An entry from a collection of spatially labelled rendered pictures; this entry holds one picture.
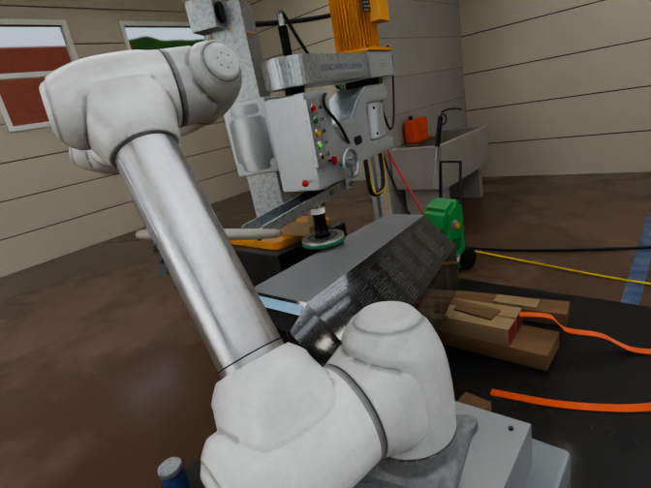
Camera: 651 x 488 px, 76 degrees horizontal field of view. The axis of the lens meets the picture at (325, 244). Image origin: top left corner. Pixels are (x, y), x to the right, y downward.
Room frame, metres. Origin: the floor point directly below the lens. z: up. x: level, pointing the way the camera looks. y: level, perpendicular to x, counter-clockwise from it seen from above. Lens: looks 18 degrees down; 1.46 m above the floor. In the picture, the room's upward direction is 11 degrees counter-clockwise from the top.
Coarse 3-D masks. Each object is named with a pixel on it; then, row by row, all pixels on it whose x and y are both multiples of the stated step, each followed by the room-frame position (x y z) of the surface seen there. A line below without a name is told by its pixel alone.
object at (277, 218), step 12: (324, 192) 1.93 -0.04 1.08; (336, 192) 2.02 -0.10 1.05; (288, 204) 1.88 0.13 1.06; (300, 204) 1.77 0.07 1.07; (312, 204) 1.84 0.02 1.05; (264, 216) 1.74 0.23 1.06; (276, 216) 1.80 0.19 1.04; (288, 216) 1.69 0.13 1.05; (300, 216) 1.76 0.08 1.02; (252, 228) 1.67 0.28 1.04; (264, 228) 1.57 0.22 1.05; (276, 228) 1.62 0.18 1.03
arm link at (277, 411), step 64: (128, 64) 0.71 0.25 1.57; (64, 128) 0.66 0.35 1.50; (128, 128) 0.65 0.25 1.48; (192, 192) 0.63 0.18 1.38; (192, 256) 0.56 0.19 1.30; (256, 320) 0.52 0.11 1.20; (256, 384) 0.44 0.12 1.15; (320, 384) 0.46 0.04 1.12; (256, 448) 0.40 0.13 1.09; (320, 448) 0.41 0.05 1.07; (384, 448) 0.44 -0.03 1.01
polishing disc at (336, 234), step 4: (312, 232) 2.06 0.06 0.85; (332, 232) 1.99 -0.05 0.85; (336, 232) 1.98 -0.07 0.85; (340, 232) 1.97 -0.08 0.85; (304, 236) 2.02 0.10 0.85; (308, 236) 2.01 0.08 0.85; (312, 236) 1.99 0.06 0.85; (332, 236) 1.93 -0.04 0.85; (336, 236) 1.92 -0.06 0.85; (340, 236) 1.91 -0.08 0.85; (304, 240) 1.96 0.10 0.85; (308, 240) 1.94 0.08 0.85; (312, 240) 1.93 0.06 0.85; (316, 240) 1.92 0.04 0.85; (320, 240) 1.91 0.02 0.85; (324, 240) 1.90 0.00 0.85; (328, 240) 1.88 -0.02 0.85; (332, 240) 1.87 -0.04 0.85; (336, 240) 1.89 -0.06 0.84; (304, 244) 1.92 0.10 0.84; (308, 244) 1.90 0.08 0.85; (312, 244) 1.88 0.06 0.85; (316, 244) 1.87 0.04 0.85; (320, 244) 1.87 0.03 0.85; (324, 244) 1.87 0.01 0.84
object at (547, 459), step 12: (540, 444) 0.59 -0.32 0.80; (540, 456) 0.57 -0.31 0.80; (552, 456) 0.56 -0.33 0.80; (564, 456) 0.56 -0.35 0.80; (540, 468) 0.55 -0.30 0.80; (552, 468) 0.54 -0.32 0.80; (564, 468) 0.54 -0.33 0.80; (528, 480) 0.53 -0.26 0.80; (540, 480) 0.52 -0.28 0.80; (552, 480) 0.52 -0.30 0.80; (564, 480) 0.53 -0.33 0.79
